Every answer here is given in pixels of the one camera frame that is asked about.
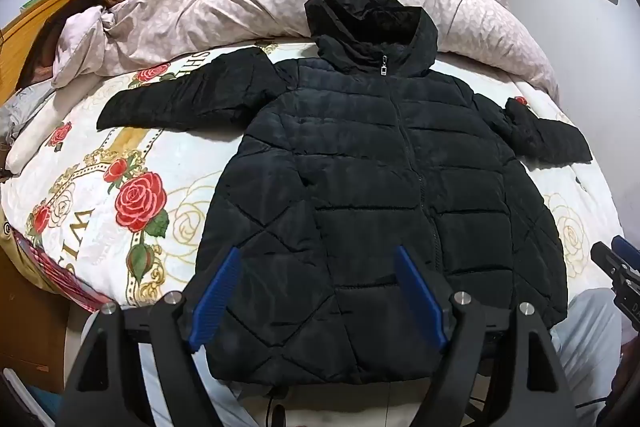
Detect black cable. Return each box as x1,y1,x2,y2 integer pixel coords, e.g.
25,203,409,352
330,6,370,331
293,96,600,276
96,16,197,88
264,386,287,427

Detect rose printed blanket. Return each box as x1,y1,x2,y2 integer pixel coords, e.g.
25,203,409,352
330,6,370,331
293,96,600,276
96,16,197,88
0,39,621,314

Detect pink patterned duvet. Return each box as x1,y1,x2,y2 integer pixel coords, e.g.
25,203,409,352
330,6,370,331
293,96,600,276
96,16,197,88
52,0,561,104

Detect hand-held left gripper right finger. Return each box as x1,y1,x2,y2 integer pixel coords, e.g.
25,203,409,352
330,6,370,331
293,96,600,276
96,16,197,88
394,246,581,427

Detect grey pillow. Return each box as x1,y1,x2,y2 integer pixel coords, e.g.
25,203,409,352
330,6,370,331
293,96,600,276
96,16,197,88
0,83,57,144

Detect person's light trousers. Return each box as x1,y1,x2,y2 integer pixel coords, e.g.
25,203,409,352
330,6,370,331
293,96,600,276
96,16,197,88
135,288,627,427

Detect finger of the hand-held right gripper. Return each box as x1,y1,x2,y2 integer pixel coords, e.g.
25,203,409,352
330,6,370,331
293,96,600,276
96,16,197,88
590,243,632,289
611,234,640,264

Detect brown fleece blanket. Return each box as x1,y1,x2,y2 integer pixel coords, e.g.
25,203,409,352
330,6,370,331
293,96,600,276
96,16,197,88
17,0,211,88

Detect black hooded puffer jacket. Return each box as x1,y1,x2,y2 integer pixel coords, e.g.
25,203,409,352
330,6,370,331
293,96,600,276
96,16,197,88
96,0,593,387

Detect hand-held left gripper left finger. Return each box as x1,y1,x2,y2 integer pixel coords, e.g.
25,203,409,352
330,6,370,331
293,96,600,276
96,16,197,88
56,247,244,427

